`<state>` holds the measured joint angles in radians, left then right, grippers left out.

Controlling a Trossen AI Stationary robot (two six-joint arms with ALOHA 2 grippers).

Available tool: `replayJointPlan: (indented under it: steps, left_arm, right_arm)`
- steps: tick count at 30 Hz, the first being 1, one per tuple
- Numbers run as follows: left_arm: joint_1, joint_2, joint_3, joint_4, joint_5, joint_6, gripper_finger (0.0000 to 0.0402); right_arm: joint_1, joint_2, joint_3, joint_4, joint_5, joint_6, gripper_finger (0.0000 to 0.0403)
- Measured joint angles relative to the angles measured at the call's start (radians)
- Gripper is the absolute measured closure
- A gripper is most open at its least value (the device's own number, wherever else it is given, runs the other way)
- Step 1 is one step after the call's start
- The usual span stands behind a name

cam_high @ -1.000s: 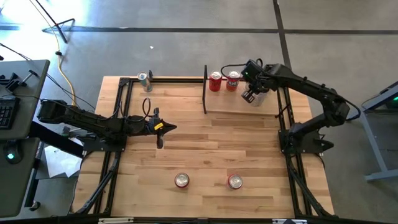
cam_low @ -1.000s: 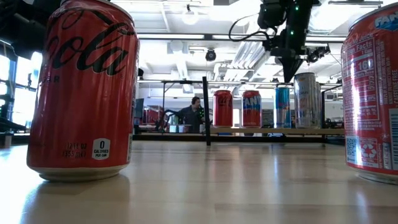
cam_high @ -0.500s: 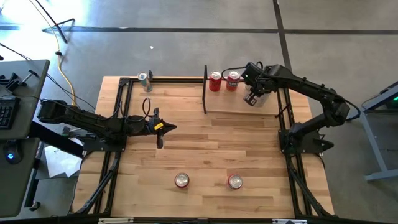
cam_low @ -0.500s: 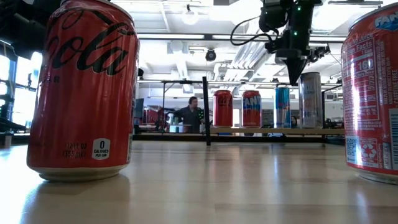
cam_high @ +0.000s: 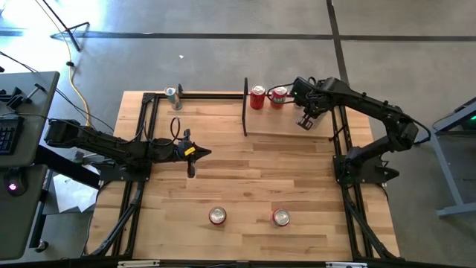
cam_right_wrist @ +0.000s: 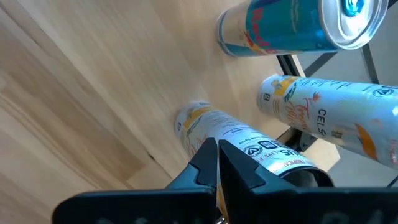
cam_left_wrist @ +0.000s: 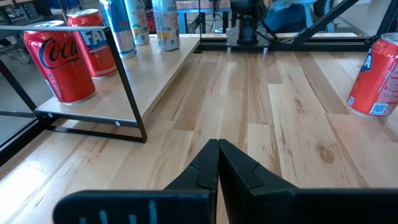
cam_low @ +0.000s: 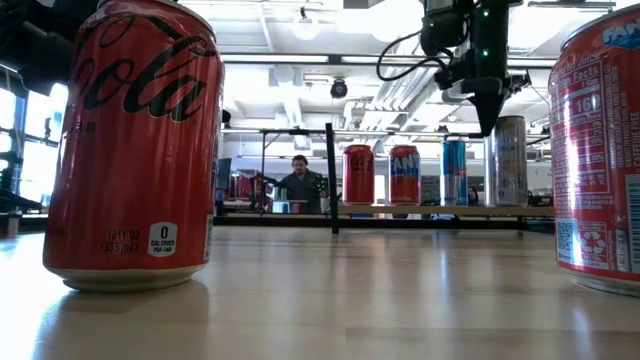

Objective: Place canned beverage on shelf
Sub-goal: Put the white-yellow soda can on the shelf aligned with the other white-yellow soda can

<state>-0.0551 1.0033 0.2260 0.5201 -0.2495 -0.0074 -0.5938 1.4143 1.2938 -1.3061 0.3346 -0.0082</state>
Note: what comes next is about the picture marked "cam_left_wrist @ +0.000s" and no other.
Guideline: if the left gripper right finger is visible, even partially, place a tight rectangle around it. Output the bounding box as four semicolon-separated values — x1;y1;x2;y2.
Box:
218;139;398;224

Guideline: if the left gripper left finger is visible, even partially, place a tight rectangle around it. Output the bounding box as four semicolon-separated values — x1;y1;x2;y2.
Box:
52;139;220;224

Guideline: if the red Fanta can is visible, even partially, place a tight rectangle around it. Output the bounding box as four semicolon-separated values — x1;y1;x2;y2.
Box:
347;32;398;118
66;8;118;78

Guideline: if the blue and silver slim can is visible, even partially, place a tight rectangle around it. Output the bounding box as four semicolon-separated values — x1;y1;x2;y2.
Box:
99;0;138;59

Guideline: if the red Coca-Cola can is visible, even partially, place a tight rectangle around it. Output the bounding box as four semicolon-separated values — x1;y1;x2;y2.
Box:
23;20;96;104

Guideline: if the blue upholstered chair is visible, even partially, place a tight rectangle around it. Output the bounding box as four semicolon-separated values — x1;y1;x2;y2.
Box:
263;0;309;34

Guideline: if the wooden shelf with black frame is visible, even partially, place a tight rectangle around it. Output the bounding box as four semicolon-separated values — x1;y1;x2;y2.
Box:
0;25;201;144

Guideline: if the black aluminium rig frame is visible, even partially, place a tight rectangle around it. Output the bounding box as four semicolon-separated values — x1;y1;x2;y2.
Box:
0;0;398;167

